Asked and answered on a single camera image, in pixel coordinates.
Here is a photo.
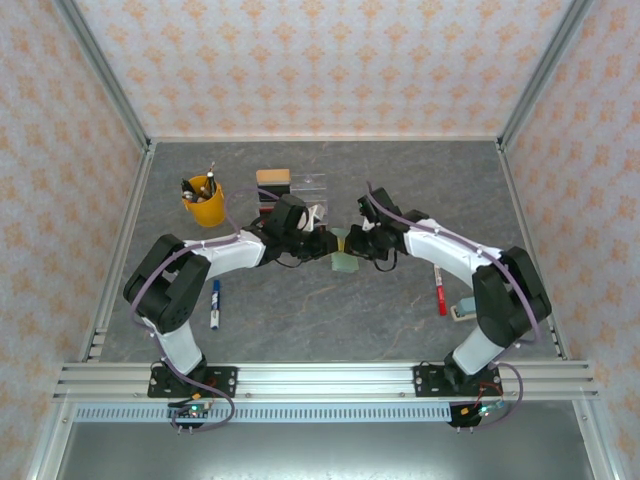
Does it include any aluminium back rail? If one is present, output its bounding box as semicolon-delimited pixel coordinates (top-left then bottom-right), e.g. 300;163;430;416
148;134;502;144

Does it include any wide aluminium base rail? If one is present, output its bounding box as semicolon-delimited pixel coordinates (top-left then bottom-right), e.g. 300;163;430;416
52;362;601;402

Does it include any red whiteboard marker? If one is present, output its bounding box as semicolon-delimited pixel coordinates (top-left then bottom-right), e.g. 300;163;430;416
432;264;448;318

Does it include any aluminium lower frame post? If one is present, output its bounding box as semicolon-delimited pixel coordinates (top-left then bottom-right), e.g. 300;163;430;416
27;399;76;480
572;399;617;480

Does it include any aluminium side rail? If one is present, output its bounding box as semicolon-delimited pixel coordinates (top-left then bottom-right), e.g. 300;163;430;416
496;141;572;362
78;142;157;362

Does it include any grey slotted cable duct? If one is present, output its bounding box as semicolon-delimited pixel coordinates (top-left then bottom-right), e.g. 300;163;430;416
73;403;454;425

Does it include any small controller circuit board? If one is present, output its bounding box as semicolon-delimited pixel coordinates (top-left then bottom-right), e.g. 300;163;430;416
167;399;214;435
449;399;506;432

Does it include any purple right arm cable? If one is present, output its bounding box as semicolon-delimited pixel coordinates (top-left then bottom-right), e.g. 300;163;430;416
364;179;546;432

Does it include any grey metal shelf panel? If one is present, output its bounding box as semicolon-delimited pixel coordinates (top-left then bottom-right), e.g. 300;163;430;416
54;422;596;480

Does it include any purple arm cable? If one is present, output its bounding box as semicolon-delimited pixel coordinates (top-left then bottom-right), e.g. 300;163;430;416
364;179;546;432
128;187;281;435

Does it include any yellow pen cup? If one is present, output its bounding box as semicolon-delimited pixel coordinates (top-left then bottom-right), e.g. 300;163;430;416
180;174;225;229

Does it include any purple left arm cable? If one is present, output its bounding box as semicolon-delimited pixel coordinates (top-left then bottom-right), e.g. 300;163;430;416
128;187;281;435

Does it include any black card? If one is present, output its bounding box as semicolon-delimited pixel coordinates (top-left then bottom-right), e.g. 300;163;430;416
256;182;294;205

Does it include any clear acrylic card holder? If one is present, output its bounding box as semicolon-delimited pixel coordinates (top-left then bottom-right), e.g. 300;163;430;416
255;168;332;229

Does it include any blue whiteboard marker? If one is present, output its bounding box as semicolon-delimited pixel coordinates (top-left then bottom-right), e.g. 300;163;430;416
209;278;224;332

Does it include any tan card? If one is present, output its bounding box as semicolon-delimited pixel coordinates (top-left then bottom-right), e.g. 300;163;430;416
255;168;293;186

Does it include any aluminium frame post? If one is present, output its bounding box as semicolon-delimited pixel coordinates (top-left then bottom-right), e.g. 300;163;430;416
572;399;617;480
497;0;596;151
27;399;76;480
53;0;154;151

